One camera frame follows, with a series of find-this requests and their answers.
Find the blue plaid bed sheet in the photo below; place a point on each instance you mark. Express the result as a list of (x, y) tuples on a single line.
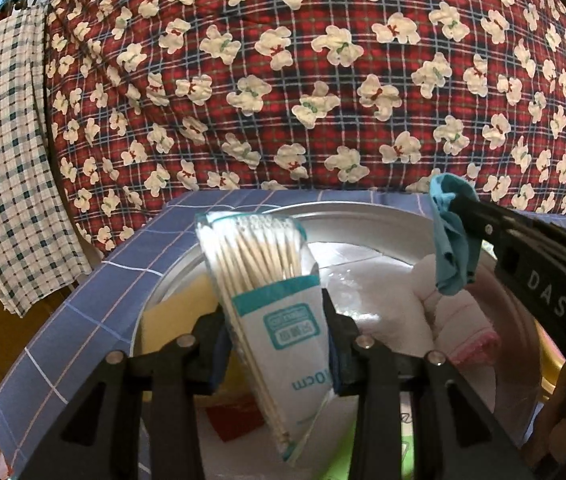
[(88, 320)]

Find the red plaid bear printed blanket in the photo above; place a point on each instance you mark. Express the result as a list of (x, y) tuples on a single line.
[(313, 60)]

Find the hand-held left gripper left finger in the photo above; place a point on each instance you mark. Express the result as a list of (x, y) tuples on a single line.
[(220, 360)]

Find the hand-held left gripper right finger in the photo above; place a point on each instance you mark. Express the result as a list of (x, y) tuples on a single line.
[(338, 365)]

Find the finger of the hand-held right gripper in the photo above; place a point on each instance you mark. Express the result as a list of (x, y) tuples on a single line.
[(488, 220)]

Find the pink and white knitted cloth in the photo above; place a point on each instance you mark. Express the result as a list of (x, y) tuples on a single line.
[(458, 320)]

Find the round metal basin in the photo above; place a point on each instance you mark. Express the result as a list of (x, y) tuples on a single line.
[(363, 220)]

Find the white plastic bag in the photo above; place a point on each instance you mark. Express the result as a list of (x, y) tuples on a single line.
[(383, 310)]

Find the teal cloth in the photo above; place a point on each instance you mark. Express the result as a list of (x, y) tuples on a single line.
[(450, 245)]

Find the red snack packet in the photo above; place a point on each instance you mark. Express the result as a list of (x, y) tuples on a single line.
[(233, 417)]

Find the yellow sponge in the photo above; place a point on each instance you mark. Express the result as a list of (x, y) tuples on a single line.
[(178, 310)]

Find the green packet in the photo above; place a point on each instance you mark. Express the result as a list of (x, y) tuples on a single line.
[(333, 465)]

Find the white and green checkered towel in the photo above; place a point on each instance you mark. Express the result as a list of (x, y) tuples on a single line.
[(8, 160)]

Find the cotton swab pack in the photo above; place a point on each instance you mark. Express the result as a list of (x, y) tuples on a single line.
[(283, 330)]

